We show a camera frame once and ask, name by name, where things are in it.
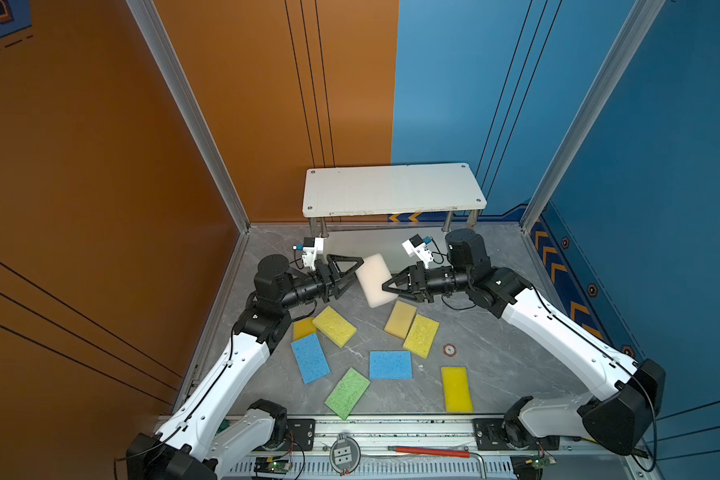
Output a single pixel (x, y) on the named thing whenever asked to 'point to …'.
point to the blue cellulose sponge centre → (390, 365)
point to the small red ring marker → (450, 350)
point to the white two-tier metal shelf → (391, 190)
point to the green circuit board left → (271, 465)
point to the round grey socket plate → (345, 455)
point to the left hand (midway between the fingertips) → (362, 267)
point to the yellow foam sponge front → (457, 391)
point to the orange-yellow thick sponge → (400, 319)
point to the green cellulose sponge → (347, 394)
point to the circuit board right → (538, 463)
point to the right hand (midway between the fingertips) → (384, 291)
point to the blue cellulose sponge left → (310, 358)
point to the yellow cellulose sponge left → (334, 326)
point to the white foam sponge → (371, 276)
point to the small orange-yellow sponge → (303, 328)
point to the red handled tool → (463, 453)
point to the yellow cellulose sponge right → (421, 337)
